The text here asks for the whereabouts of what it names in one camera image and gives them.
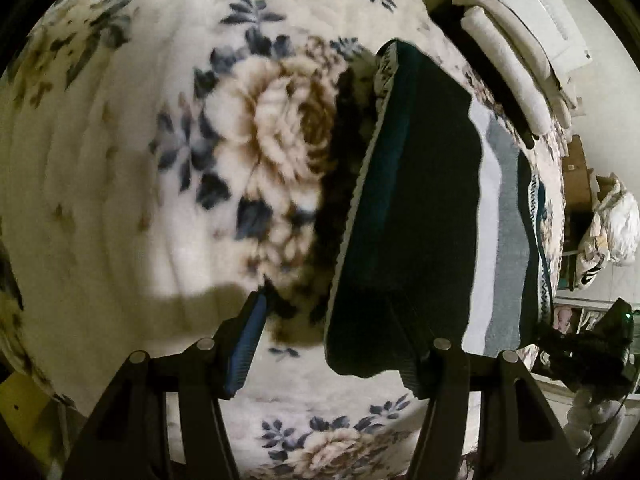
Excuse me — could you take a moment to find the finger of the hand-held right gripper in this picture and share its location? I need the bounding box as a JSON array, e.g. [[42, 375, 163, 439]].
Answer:
[[532, 322, 568, 368]]

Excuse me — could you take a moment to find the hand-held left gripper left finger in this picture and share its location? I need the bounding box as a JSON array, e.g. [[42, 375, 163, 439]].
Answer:
[[62, 291, 269, 480]]

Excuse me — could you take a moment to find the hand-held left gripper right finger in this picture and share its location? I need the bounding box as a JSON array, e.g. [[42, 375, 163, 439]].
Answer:
[[404, 338, 583, 480]]

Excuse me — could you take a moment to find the dark teal patterned sweater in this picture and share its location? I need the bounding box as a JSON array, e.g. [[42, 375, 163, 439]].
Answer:
[[324, 37, 556, 395]]

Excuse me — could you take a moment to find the white crumpled jacket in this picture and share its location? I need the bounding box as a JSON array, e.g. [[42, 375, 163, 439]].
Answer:
[[574, 174, 640, 290]]

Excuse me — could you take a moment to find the cardboard box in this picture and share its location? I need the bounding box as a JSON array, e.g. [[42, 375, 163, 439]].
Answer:
[[561, 135, 601, 211]]

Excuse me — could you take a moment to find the floral fleece blanket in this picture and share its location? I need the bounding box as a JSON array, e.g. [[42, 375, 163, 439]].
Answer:
[[0, 0, 568, 480]]

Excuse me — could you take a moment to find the yellow box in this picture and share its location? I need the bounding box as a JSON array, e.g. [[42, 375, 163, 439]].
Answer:
[[0, 370, 63, 471]]

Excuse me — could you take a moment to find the black folded garment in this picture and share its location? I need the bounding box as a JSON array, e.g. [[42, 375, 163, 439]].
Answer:
[[435, 2, 542, 150]]

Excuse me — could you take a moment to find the cream folded garment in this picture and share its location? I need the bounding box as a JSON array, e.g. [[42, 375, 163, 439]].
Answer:
[[450, 0, 578, 133]]

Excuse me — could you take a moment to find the white panel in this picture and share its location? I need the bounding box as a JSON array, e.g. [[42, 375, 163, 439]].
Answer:
[[507, 0, 592, 68]]

